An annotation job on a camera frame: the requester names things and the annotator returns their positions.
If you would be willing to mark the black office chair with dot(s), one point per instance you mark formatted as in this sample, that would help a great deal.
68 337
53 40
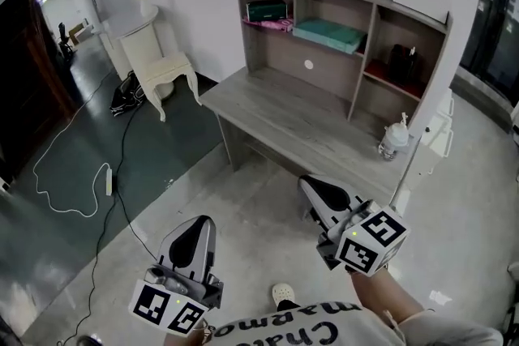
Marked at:
65 40

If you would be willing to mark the black bag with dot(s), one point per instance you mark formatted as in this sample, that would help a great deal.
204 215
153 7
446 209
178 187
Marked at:
125 97

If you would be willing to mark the white printed shirt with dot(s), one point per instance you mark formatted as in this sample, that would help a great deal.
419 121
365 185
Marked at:
344 326

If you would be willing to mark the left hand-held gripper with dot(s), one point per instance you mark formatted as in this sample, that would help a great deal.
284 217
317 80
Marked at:
170 302

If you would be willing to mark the round pale sticker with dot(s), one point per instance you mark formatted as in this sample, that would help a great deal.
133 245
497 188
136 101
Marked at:
309 64

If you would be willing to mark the flat teal pack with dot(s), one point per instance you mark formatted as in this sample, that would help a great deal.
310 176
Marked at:
328 35

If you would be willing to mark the white power strip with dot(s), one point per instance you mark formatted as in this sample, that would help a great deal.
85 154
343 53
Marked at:
109 182

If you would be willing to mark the grey wooden shelf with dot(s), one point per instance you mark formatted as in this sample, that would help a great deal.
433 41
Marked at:
324 73

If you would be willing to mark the dark wooden door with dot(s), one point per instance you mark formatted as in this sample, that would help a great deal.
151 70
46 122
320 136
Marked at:
24 85

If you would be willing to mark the cardboard box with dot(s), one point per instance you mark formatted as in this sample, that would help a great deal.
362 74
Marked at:
77 34

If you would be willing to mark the white curved-leg stool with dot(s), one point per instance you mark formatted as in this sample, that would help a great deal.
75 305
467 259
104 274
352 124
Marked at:
166 69

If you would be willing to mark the white round cabinet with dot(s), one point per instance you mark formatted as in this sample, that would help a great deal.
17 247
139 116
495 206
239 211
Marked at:
134 40

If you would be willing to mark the dark glass window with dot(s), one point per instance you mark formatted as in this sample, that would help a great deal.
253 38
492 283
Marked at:
494 12

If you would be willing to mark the white clog shoe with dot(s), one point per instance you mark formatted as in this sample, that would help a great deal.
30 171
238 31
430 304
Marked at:
281 293

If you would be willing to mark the thin metal pole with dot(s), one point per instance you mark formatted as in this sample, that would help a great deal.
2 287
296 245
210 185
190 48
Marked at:
409 166

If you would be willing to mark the grey wooden desk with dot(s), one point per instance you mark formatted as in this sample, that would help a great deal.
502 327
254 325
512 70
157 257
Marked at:
292 121

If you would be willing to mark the black box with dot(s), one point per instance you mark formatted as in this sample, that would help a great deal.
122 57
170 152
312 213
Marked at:
403 62

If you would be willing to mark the clear plastic bottle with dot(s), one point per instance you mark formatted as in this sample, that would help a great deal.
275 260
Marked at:
393 137

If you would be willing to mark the dark green box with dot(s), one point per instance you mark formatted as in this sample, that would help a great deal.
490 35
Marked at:
265 10

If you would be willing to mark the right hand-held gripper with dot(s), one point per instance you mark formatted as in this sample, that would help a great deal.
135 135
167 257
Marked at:
369 243

